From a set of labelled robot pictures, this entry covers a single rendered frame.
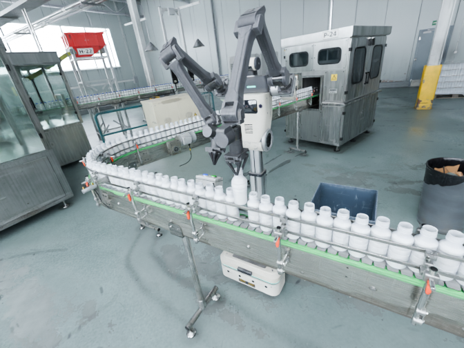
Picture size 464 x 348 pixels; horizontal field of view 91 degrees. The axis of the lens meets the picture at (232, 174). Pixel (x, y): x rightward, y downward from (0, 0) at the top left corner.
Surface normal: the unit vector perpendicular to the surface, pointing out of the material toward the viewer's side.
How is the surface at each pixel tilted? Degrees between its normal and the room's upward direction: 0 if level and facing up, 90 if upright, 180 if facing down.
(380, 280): 90
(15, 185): 90
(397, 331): 0
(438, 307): 90
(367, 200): 90
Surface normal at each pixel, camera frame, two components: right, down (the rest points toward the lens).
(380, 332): -0.11, -0.90
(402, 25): -0.51, 0.42
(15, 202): 0.86, 0.14
